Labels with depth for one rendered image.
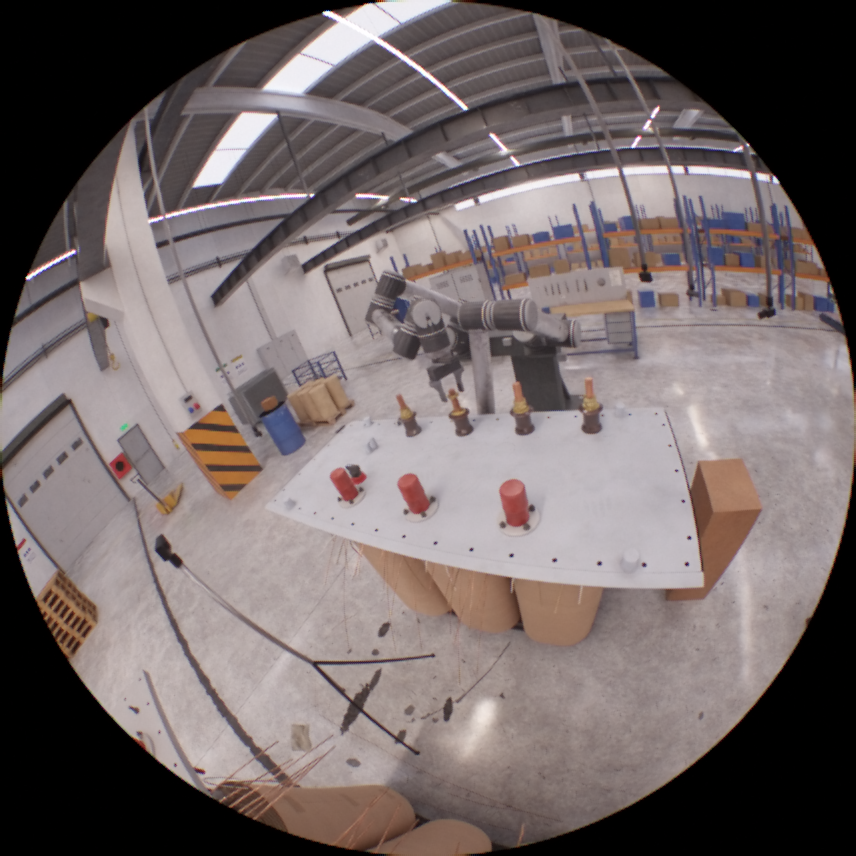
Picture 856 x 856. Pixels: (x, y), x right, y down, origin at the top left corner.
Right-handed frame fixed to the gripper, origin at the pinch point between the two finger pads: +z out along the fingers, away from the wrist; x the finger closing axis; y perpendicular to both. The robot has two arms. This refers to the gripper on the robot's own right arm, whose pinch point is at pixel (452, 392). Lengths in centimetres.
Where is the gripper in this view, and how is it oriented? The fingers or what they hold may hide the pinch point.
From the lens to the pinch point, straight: 122.4
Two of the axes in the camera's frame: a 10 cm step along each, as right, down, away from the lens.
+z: 3.2, 8.3, 4.6
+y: -5.4, -2.5, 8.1
